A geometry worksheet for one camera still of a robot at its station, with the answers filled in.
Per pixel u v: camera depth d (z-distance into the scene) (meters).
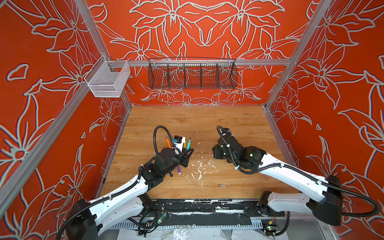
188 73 1.01
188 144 0.71
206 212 0.73
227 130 0.66
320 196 0.39
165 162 0.56
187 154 0.68
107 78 0.93
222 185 0.80
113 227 0.51
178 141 0.64
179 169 0.86
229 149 0.53
